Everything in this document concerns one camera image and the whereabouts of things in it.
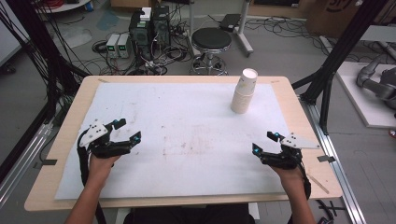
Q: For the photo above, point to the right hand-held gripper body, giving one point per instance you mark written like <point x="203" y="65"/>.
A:
<point x="285" y="158"/>

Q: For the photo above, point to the white panel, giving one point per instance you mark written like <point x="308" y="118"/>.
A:
<point x="7" y="34"/>

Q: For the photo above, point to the black round stool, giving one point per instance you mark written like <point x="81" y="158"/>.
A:
<point x="211" y="39"/>

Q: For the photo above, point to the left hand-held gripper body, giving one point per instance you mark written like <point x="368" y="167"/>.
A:
<point x="98" y="149"/>

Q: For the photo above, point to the white bench power supply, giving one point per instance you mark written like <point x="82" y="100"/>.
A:
<point x="112" y="45"/>
<point x="124" y="45"/>

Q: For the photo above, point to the small white box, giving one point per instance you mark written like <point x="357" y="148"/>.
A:
<point x="145" y="14"/>

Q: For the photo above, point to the black tape strip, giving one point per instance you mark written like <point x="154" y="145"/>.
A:
<point x="326" y="158"/>
<point x="49" y="162"/>

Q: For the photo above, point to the person's dark trousers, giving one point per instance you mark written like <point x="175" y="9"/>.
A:
<point x="186" y="216"/>

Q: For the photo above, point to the person's right hand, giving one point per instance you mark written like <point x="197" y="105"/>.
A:
<point x="292" y="177"/>

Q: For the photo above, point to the brown cardboard box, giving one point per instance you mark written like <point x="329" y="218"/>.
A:
<point x="330" y="15"/>

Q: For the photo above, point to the flat black device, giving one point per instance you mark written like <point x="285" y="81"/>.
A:
<point x="230" y="21"/>

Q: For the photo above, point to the black computer tower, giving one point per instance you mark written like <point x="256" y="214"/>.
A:
<point x="161" y="28"/>
<point x="140" y="34"/>

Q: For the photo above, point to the black metal frame post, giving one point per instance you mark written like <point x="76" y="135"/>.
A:
<point x="345" y="43"/>
<point x="40" y="40"/>

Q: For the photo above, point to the white table mat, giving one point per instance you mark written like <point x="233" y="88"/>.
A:
<point x="186" y="140"/>

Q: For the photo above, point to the round white table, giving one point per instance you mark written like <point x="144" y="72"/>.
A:
<point x="62" y="6"/>

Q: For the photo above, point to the aluminium rail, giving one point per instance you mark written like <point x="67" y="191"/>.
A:
<point x="21" y="165"/>
<point x="333" y="149"/>

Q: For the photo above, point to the white platform board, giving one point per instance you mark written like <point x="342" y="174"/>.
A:
<point x="364" y="105"/>

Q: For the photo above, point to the person's left hand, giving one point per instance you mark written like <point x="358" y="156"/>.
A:
<point x="99" y="169"/>

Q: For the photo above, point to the stack of paper cups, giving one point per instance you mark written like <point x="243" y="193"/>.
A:
<point x="244" y="96"/>

